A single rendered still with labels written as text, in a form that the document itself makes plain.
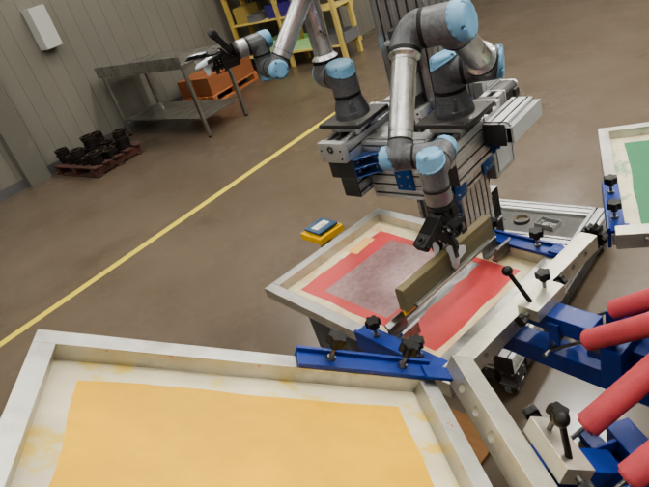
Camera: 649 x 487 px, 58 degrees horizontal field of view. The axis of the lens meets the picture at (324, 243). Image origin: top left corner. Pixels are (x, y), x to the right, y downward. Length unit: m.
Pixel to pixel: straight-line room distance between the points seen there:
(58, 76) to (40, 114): 0.59
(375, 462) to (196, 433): 0.31
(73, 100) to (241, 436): 8.32
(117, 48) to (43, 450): 8.76
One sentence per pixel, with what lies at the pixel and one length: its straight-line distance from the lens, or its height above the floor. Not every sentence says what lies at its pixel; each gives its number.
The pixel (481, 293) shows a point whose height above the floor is 0.96.
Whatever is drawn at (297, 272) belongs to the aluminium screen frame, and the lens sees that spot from 2.10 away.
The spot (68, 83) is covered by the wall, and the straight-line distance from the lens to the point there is 9.17.
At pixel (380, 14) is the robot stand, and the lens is 2.54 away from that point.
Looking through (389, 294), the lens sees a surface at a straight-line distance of 1.90.
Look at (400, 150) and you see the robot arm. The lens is 1.70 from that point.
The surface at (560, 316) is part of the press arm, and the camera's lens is 1.57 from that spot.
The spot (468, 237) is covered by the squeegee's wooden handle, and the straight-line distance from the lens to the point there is 1.77.
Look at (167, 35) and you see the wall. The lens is 10.05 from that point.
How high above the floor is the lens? 2.05
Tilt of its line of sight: 29 degrees down
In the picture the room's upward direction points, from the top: 19 degrees counter-clockwise
